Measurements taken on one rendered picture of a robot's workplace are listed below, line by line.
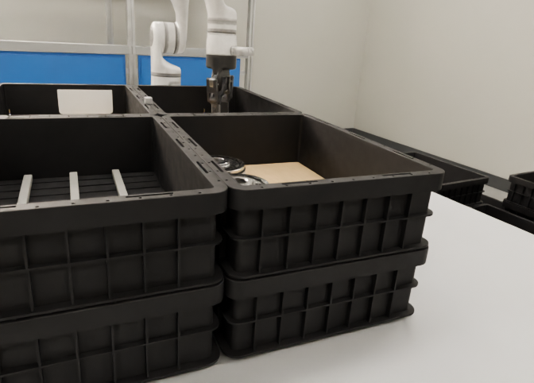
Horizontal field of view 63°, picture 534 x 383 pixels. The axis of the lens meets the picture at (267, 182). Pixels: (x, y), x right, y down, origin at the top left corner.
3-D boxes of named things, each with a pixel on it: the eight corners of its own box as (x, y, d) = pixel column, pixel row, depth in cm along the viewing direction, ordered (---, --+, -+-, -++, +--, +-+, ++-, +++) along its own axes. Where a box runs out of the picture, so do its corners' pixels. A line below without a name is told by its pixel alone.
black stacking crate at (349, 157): (161, 177, 83) (160, 117, 79) (299, 168, 95) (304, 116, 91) (230, 291, 49) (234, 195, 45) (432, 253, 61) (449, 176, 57)
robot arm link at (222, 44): (245, 56, 102) (245, 29, 100) (199, 54, 104) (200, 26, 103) (255, 56, 110) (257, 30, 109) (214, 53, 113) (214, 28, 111)
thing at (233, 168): (181, 159, 79) (181, 156, 79) (234, 156, 83) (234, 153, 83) (194, 176, 71) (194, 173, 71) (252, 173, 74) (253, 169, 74)
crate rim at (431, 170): (160, 128, 80) (159, 114, 79) (304, 124, 92) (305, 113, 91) (232, 212, 46) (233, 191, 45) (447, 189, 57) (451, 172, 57)
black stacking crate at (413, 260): (161, 230, 87) (160, 172, 83) (296, 214, 98) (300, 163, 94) (225, 370, 52) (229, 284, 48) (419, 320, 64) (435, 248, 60)
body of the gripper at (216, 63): (213, 51, 112) (212, 87, 115) (200, 51, 105) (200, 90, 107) (241, 52, 111) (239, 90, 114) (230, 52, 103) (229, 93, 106)
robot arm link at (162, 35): (152, 20, 127) (152, 80, 132) (184, 23, 131) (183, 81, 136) (147, 21, 135) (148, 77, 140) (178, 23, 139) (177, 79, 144)
